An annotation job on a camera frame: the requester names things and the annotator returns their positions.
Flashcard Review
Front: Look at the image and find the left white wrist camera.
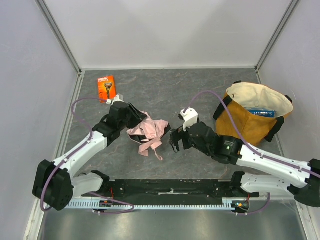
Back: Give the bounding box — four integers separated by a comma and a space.
105, 94, 124, 106

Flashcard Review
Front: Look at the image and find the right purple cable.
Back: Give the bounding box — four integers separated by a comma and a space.
183, 90, 320, 216

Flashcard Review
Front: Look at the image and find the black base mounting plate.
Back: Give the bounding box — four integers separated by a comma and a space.
97, 179, 260, 206

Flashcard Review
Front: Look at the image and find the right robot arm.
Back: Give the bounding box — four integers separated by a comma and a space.
169, 122, 320, 208

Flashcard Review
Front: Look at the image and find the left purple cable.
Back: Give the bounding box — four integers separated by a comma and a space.
39, 97, 136, 215

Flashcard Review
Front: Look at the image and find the pink folding umbrella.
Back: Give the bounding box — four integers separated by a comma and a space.
127, 111, 169, 161

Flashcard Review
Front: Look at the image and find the white slotted cable duct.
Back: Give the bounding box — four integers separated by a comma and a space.
65, 197, 245, 211

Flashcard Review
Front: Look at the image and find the orange Gillette razor box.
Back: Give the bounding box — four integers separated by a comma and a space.
97, 75, 117, 103

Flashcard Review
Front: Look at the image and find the blue Harry's razor box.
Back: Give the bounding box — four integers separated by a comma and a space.
245, 107, 276, 118

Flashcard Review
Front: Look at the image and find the orange canvas tote bag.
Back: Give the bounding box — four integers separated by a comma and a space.
213, 81, 294, 146

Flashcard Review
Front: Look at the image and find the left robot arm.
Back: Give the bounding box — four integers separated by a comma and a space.
32, 101, 147, 212

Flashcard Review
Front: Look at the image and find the purple cable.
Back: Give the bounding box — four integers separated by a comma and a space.
183, 90, 320, 216
39, 97, 136, 215

